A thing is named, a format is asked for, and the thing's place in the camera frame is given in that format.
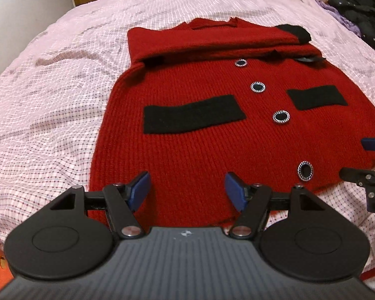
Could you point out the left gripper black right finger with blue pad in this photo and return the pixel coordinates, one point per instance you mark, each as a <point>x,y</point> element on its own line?
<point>297,233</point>

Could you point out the red knit cardigan black pockets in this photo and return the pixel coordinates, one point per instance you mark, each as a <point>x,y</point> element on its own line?
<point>208,97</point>

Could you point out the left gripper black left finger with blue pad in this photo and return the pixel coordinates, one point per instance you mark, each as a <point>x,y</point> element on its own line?
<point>77,231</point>

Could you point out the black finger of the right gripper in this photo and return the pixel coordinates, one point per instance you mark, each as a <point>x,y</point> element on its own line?
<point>364,179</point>

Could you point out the purple knit garment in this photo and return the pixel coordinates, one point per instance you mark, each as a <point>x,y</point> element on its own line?
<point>340,18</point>

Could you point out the black clothes pile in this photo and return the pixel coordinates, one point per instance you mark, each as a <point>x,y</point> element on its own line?
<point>361,13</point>

